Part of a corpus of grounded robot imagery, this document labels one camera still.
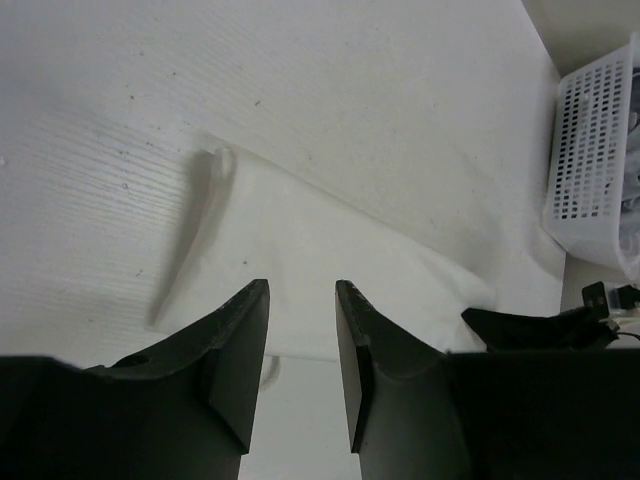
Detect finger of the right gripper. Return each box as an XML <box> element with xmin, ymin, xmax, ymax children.
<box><xmin>461</xmin><ymin>307</ymin><xmax>615</xmax><ymax>353</ymax></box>

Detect white tank top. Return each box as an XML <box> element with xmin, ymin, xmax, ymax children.
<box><xmin>152</xmin><ymin>136</ymin><xmax>496</xmax><ymax>388</ymax></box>

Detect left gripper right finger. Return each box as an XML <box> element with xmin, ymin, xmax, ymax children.
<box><xmin>335</xmin><ymin>280</ymin><xmax>639</xmax><ymax>479</ymax></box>

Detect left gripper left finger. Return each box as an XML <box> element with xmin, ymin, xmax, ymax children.
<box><xmin>1</xmin><ymin>279</ymin><xmax>269</xmax><ymax>479</ymax></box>

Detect white plastic laundry basket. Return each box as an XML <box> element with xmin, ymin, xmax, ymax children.
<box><xmin>543</xmin><ymin>32</ymin><xmax>639</xmax><ymax>280</ymax></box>

